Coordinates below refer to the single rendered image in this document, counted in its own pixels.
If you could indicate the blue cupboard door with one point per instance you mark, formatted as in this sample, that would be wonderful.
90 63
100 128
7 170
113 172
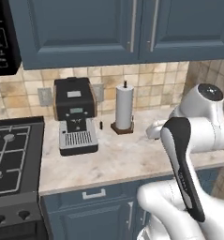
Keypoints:
140 223
191 28
76 31
91 223

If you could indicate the blue drawer front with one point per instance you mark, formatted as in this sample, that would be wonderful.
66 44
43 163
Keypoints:
116 191

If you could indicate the grey wall socket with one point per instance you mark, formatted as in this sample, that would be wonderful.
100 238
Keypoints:
98 92
45 97

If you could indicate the black gas hob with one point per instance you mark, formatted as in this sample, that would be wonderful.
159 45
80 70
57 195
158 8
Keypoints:
13 162

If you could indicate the blue lower cupboard door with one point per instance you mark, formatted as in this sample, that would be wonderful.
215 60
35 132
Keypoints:
140 223
91 223

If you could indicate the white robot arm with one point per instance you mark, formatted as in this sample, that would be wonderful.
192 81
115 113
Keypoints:
207 131

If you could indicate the white paper towel roll holder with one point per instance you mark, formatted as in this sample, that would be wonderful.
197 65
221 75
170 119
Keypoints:
124 106

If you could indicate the black microwave oven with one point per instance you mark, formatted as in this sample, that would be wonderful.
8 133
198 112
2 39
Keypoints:
2 34

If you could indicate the black and silver coffee machine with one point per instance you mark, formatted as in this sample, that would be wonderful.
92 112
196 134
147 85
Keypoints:
74 106

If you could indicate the blue upper cupboard door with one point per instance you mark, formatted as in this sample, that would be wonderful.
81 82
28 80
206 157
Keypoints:
76 31
191 28

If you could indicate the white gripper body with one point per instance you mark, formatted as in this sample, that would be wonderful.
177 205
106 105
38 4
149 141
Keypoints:
154 129

